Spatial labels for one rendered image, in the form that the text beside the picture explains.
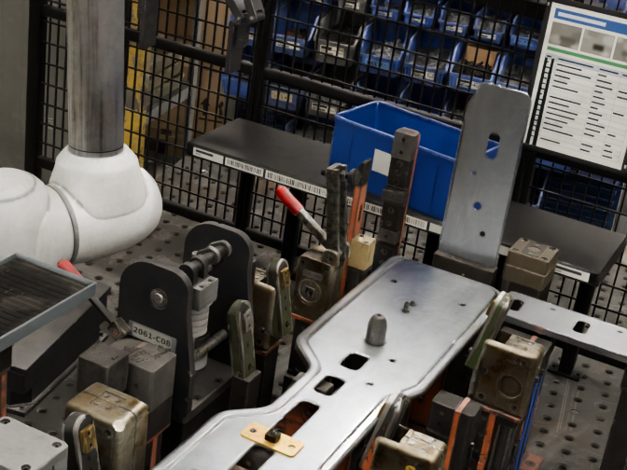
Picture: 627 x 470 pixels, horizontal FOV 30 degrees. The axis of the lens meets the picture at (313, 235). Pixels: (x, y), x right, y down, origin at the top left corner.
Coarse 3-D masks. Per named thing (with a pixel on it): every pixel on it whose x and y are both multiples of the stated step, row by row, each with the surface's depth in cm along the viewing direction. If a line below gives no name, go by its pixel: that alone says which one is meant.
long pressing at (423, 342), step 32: (384, 288) 203; (416, 288) 205; (448, 288) 207; (480, 288) 208; (320, 320) 189; (352, 320) 191; (416, 320) 194; (448, 320) 196; (480, 320) 198; (320, 352) 181; (352, 352) 182; (384, 352) 183; (416, 352) 185; (448, 352) 186; (352, 384) 174; (384, 384) 175; (416, 384) 176; (224, 416) 161; (256, 416) 163; (320, 416) 165; (352, 416) 166; (192, 448) 154; (224, 448) 155; (320, 448) 158; (352, 448) 160
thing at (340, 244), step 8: (328, 168) 193; (336, 168) 193; (344, 168) 194; (328, 176) 193; (336, 176) 192; (344, 176) 193; (352, 176) 192; (328, 184) 193; (336, 184) 193; (344, 184) 195; (352, 184) 192; (328, 192) 194; (336, 192) 193; (344, 192) 196; (328, 200) 195; (336, 200) 194; (344, 200) 196; (328, 208) 195; (336, 208) 194; (344, 208) 197; (328, 216) 196; (336, 216) 195; (344, 216) 197; (328, 224) 196; (336, 224) 195; (344, 224) 198; (328, 232) 197; (336, 232) 196; (344, 232) 198; (328, 240) 197; (336, 240) 196; (344, 240) 199; (328, 248) 198; (336, 248) 197; (344, 248) 200; (344, 256) 200
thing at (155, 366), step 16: (128, 336) 163; (128, 352) 159; (144, 352) 159; (160, 352) 159; (128, 368) 156; (144, 368) 156; (160, 368) 157; (128, 384) 158; (144, 384) 156; (160, 384) 158; (144, 400) 157; (160, 400) 160; (160, 416) 161; (160, 432) 163
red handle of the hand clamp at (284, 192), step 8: (280, 192) 199; (288, 192) 200; (288, 200) 199; (296, 200) 199; (288, 208) 200; (296, 208) 199; (304, 216) 199; (304, 224) 199; (312, 224) 199; (312, 232) 199; (320, 232) 199; (320, 240) 199
